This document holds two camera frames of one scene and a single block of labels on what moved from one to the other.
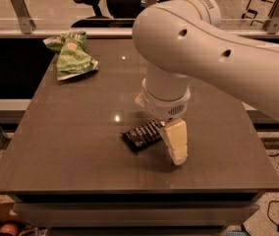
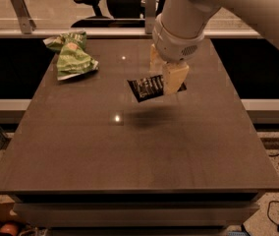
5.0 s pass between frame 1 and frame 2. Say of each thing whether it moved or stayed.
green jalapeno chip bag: stayed
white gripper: moved
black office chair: stayed
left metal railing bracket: stayed
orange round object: stayed
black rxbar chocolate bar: moved
